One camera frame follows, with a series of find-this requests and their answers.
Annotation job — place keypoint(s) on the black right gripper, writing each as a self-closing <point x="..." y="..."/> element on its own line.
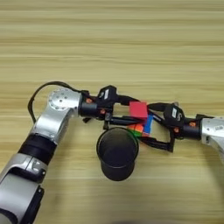
<point x="189" y="131"/>

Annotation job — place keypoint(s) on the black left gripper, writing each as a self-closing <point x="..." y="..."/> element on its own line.
<point x="92" y="109"/>

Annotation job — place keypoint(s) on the multicoloured puzzle cube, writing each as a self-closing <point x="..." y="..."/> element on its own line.
<point x="147" y="127"/>

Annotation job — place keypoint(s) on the red cube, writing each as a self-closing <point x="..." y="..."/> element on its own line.
<point x="138" y="110"/>

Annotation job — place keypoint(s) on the black mesh cup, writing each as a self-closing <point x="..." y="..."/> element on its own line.
<point x="117" y="154"/>

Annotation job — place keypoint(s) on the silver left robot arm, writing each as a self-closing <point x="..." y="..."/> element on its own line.
<point x="55" y="119"/>

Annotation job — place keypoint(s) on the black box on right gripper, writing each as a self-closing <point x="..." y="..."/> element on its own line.
<point x="174" y="113"/>

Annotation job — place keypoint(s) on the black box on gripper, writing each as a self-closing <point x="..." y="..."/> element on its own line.
<point x="107" y="94"/>
<point x="174" y="113"/>

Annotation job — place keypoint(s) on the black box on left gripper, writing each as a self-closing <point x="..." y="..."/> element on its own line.
<point x="107" y="94"/>

